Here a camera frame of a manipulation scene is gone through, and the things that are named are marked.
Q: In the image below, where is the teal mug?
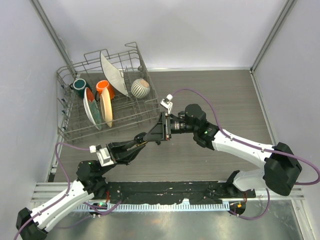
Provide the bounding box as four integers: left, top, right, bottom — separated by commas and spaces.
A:
69, 78, 92, 99

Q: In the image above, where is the white slotted cable duct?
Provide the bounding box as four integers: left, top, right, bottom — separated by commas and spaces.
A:
74, 201, 231, 213

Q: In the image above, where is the white square plate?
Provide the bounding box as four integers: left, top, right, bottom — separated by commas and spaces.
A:
100, 52, 130, 98

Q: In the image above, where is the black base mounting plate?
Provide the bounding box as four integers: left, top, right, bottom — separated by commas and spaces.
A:
103, 181, 256, 205

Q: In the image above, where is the red teal floral plate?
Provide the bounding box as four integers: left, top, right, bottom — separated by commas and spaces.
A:
83, 87, 102, 131

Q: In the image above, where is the beige plate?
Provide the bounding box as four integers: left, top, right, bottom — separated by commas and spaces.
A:
100, 88, 113, 128

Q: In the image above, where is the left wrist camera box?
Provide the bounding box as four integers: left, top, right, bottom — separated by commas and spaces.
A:
96, 147, 116, 167

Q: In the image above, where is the grey wire dish rack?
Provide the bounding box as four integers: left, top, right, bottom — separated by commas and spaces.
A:
56, 41, 160, 143

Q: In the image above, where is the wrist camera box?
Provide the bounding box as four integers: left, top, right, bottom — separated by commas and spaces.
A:
96, 147, 116, 167
160, 94, 173, 115

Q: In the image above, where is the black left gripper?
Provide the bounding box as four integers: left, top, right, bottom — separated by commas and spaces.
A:
98, 138, 145, 176

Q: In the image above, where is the black earbud charging case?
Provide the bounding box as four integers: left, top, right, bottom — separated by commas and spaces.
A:
133, 132, 148, 146

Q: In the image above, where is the orange mug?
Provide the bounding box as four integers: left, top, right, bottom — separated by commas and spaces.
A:
94, 80, 116, 102

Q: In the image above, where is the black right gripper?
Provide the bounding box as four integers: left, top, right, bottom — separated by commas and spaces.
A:
143, 112, 197, 143

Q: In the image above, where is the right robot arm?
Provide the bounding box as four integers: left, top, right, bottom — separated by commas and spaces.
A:
143, 104, 302, 198

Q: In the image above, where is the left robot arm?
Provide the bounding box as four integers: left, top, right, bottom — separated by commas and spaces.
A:
14, 132, 147, 240

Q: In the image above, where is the striped grey white bowl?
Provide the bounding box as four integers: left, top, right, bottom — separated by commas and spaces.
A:
131, 78, 151, 99

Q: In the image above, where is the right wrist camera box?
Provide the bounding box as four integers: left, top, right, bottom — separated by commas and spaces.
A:
160, 94, 173, 115

